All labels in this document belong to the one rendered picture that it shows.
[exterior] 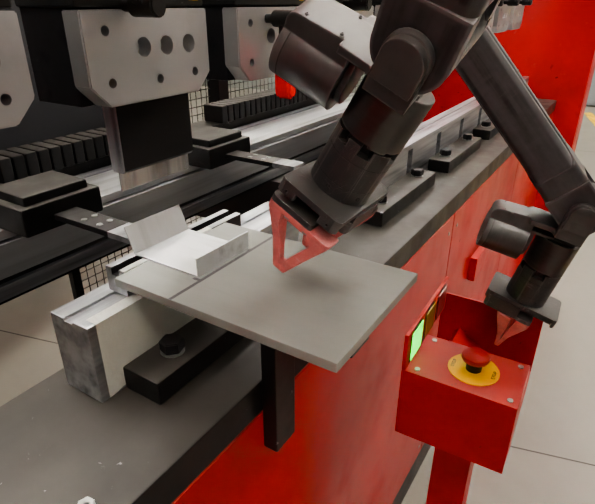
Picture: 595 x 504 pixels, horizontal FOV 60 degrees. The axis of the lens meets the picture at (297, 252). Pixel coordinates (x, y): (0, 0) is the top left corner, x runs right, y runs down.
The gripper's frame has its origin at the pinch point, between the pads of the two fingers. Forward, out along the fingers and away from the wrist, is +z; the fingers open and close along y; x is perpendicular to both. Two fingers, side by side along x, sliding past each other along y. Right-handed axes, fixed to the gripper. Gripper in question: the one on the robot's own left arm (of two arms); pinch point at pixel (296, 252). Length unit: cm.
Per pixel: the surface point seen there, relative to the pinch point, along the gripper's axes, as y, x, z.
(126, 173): 4.8, -18.8, 3.4
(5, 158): -3, -48, 27
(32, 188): 2.6, -34.8, 19.6
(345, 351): 7.9, 10.1, -1.9
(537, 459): -97, 74, 76
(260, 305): 5.8, 1.3, 3.1
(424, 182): -67, -2, 16
